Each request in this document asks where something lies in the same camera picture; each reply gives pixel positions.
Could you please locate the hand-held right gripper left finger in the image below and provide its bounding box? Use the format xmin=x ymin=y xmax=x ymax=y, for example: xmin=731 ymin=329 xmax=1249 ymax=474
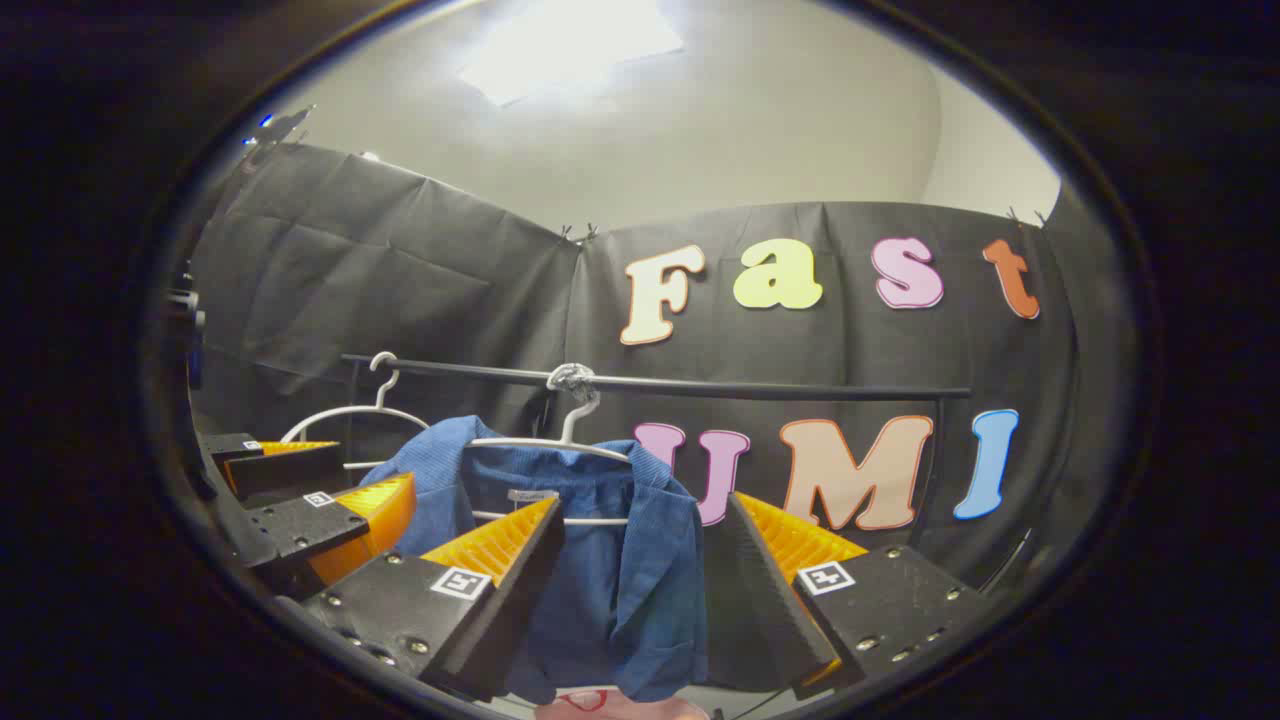
xmin=300 ymin=495 xmax=567 ymax=703

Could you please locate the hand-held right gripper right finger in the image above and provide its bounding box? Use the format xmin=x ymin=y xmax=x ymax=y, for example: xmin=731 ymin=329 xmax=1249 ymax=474
xmin=703 ymin=490 xmax=993 ymax=701

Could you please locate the blue corduroy shirt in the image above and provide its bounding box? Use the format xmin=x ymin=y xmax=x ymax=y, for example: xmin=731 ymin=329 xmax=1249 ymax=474
xmin=360 ymin=415 xmax=709 ymax=704

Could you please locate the plain white hanger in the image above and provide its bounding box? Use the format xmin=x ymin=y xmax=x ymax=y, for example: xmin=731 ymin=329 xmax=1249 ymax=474
xmin=280 ymin=350 xmax=431 ymax=471

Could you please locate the black backdrop cloth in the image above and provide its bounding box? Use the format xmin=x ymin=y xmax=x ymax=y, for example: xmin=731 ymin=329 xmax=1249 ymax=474
xmin=185 ymin=140 xmax=1111 ymax=601

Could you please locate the dark device with blue light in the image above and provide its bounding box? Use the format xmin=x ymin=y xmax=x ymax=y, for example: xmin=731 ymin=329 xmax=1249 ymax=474
xmin=240 ymin=103 xmax=319 ymax=171

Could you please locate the ceiling light panel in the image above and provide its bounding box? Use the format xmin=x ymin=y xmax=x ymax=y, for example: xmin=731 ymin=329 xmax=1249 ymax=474
xmin=458 ymin=0 xmax=686 ymax=106

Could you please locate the white hanger with wire tie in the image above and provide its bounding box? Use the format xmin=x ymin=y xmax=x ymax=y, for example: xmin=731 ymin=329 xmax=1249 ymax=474
xmin=462 ymin=380 xmax=633 ymax=528

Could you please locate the silver wire tie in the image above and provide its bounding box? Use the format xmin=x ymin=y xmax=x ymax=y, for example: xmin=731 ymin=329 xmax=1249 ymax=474
xmin=545 ymin=362 xmax=601 ymax=406

